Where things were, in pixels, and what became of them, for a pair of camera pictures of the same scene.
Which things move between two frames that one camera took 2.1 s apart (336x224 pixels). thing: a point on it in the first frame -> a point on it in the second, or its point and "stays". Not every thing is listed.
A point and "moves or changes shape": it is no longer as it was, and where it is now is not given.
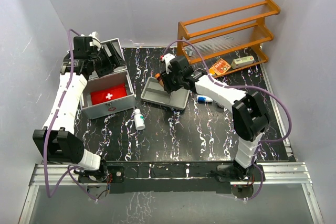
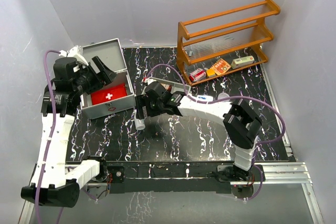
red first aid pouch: x=108 y=94 stays
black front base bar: x=168 y=179 stays
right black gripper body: x=171 y=82 -> x=153 y=108
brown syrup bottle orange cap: x=158 y=76 moves or changes shape
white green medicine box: x=239 y=62 stays
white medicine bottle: x=139 y=119 stays
